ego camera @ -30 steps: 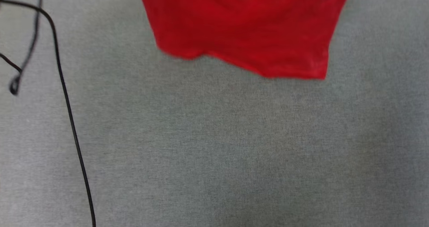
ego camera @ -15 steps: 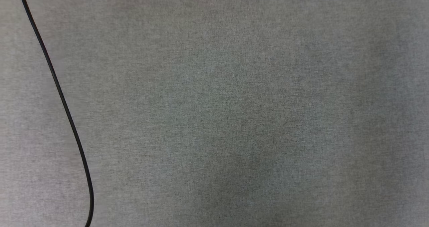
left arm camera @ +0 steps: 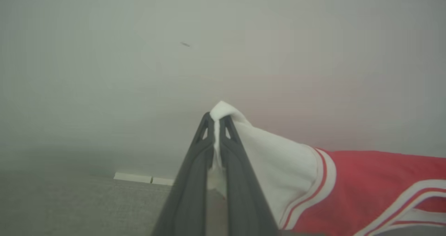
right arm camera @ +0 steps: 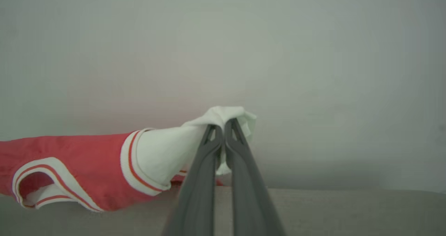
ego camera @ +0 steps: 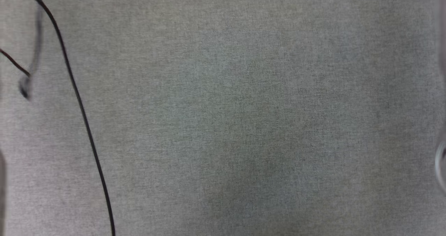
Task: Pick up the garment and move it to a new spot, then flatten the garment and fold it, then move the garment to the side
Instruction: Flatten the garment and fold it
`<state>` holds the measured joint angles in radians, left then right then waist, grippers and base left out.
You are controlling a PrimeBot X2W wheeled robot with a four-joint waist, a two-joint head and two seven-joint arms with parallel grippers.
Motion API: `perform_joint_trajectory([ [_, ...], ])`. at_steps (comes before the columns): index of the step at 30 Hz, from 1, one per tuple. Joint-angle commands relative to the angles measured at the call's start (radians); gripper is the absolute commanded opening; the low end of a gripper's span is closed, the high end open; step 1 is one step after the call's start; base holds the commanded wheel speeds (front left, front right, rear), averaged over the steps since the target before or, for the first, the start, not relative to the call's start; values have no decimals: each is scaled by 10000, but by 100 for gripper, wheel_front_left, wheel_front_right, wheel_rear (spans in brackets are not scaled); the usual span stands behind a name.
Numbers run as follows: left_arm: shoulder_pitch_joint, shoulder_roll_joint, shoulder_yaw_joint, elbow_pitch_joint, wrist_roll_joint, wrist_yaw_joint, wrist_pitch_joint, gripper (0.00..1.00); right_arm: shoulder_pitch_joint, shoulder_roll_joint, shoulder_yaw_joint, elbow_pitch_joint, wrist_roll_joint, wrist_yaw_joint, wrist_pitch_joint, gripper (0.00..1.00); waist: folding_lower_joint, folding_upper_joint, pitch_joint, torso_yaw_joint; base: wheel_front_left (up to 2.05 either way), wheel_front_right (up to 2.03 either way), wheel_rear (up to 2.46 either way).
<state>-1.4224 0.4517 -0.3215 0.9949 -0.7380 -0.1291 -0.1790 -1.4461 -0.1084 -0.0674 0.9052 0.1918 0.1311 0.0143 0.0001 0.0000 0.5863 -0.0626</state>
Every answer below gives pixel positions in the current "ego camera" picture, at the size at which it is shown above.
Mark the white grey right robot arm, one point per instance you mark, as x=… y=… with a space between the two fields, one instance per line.
x=443 y=166

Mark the grey fabric sofa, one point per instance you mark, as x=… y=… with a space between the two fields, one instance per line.
x=244 y=117

